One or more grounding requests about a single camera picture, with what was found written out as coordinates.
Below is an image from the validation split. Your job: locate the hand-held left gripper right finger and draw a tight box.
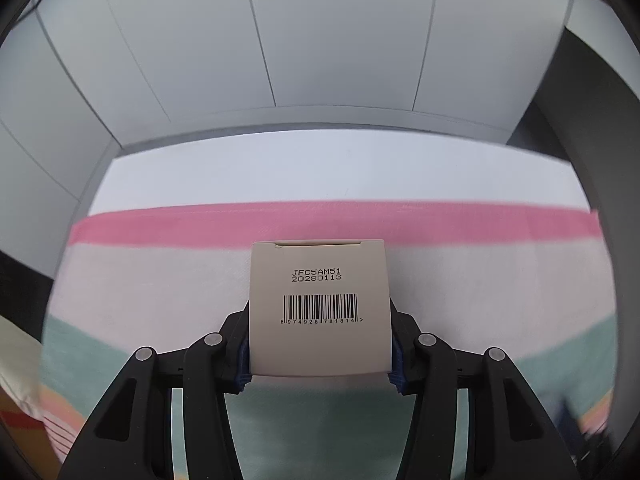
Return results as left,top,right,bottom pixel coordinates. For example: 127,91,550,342
388,298,581,480

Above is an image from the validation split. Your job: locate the striped colourful cloth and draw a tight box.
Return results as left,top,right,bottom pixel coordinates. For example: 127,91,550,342
42,201,618,480

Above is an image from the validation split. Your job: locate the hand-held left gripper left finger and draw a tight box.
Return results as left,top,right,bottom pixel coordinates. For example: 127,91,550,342
57,300,251,480

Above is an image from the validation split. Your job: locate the cream padded armchair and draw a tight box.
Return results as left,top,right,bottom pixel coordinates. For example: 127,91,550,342
0,316,43,406

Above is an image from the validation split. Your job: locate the white table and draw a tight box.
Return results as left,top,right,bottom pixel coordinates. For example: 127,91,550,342
75,132,601,221

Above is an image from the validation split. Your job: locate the small beige carton box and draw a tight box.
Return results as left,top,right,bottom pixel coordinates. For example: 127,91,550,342
249,240,392,378

